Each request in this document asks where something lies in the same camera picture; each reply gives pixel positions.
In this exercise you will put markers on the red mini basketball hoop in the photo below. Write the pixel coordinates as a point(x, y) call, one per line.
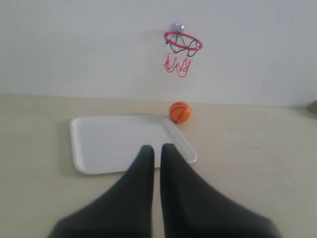
point(182, 47)

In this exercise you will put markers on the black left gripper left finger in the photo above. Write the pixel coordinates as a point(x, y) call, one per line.
point(124, 211)

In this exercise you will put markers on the small orange basketball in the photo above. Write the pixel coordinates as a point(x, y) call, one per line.
point(179, 112)

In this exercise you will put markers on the clear suction cup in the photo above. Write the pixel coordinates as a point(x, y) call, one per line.
point(177, 27)

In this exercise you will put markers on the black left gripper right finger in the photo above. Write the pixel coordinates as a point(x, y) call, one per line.
point(194, 209)

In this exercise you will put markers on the white rectangular tray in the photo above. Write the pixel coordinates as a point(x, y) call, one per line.
point(109, 144)

